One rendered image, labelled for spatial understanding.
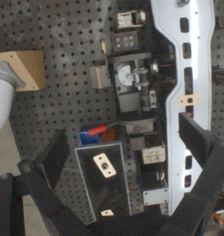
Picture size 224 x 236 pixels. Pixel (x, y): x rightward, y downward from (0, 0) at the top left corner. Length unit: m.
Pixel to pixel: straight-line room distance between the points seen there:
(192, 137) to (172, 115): 0.53
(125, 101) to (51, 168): 0.36
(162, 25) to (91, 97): 0.52
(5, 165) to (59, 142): 2.20
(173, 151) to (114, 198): 0.30
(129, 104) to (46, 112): 0.64
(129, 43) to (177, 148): 0.45
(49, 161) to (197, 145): 0.13
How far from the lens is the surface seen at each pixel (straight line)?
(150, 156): 0.67
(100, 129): 0.55
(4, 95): 0.79
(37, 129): 1.12
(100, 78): 0.57
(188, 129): 0.19
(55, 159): 0.18
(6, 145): 2.21
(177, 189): 0.91
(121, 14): 0.58
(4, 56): 0.79
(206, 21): 0.72
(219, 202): 1.07
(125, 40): 0.52
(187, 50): 0.70
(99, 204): 0.69
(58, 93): 1.01
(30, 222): 2.94
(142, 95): 0.48
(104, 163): 0.57
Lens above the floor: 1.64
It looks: 70 degrees down
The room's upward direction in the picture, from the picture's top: 177 degrees counter-clockwise
